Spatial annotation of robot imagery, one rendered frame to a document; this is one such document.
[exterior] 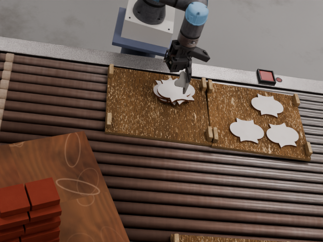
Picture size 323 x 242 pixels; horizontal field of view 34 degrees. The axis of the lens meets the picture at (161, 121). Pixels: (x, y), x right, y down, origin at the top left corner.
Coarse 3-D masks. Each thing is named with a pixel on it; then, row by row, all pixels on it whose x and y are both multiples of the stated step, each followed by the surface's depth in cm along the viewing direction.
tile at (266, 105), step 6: (258, 96) 223; (252, 102) 220; (258, 102) 221; (264, 102) 222; (270, 102) 223; (276, 102) 224; (258, 108) 218; (264, 108) 219; (270, 108) 220; (276, 108) 221; (282, 108) 222; (264, 114) 217; (270, 114) 218; (276, 114) 219
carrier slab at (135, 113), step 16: (112, 80) 211; (128, 80) 213; (144, 80) 215; (160, 80) 217; (192, 80) 222; (112, 96) 205; (128, 96) 207; (144, 96) 209; (112, 112) 199; (128, 112) 201; (144, 112) 203; (160, 112) 205; (176, 112) 207; (192, 112) 209; (112, 128) 194; (128, 128) 196; (144, 128) 198; (160, 128) 200; (176, 128) 202; (192, 128) 204; (192, 144) 200; (208, 144) 200
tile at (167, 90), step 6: (162, 84) 209; (168, 84) 210; (162, 90) 206; (168, 90) 207; (174, 90) 208; (180, 90) 209; (186, 90) 210; (162, 96) 205; (168, 96) 205; (174, 96) 206; (180, 96) 207; (186, 96) 208
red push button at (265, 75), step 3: (261, 72) 237; (264, 72) 238; (267, 72) 238; (270, 72) 239; (261, 75) 236; (264, 75) 236; (267, 75) 237; (270, 75) 237; (261, 78) 234; (264, 78) 235; (267, 78) 235; (270, 78) 236
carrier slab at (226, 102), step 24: (216, 96) 219; (240, 96) 222; (264, 96) 226; (288, 96) 230; (216, 120) 210; (264, 120) 216; (288, 120) 219; (216, 144) 201; (240, 144) 204; (264, 144) 207
